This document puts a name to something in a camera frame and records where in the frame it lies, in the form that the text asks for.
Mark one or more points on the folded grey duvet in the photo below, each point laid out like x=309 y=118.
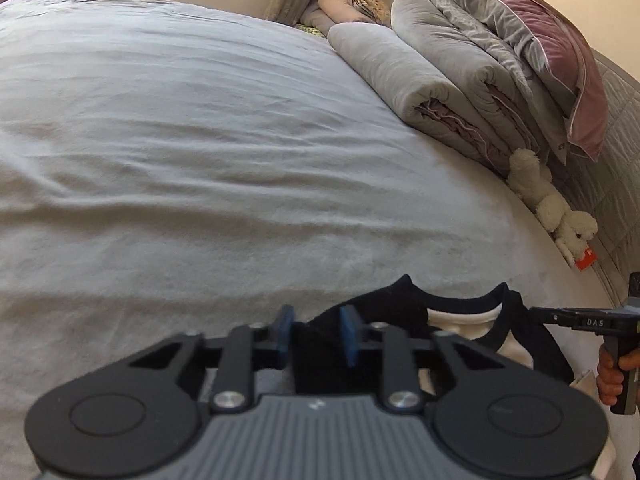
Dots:
x=542 y=100

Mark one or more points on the person's right hand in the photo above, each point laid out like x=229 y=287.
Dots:
x=609 y=375

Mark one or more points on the beige shirt with black sleeves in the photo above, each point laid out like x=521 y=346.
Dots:
x=395 y=305

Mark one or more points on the grey quilted headboard cover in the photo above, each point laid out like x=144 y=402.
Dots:
x=620 y=160

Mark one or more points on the white plush dog toy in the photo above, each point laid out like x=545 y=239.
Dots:
x=550 y=205

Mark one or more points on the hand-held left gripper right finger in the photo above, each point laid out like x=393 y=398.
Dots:
x=348 y=335

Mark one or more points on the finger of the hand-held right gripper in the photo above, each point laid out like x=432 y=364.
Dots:
x=555 y=317

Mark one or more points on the folded grey quilt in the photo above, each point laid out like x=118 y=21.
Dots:
x=400 y=70
x=450 y=45

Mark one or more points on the bed with grey sheet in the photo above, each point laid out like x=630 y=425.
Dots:
x=225 y=150

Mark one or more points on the folded beige clothing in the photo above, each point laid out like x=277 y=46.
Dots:
x=345 y=10

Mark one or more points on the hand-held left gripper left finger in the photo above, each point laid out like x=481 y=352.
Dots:
x=284 y=335

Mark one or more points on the red booklet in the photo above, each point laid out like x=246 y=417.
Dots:
x=586 y=260

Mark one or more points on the pink and grey pillow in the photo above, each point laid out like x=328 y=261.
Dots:
x=550 y=35

